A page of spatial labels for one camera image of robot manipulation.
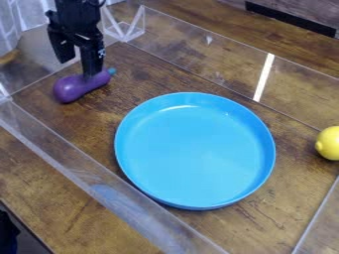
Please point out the blue round tray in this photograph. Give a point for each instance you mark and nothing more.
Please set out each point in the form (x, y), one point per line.
(195, 150)

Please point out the clear acrylic enclosure wall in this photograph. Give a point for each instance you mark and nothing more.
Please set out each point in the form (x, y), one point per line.
(62, 182)

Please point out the white patterned curtain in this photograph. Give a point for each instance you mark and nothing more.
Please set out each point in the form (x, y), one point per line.
(21, 15)

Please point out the yellow lemon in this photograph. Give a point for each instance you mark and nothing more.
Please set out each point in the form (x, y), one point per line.
(328, 143)

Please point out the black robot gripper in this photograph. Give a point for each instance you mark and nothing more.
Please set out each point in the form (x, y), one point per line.
(73, 23)

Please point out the purple toy eggplant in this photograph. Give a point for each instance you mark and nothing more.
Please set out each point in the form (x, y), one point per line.
(73, 87)

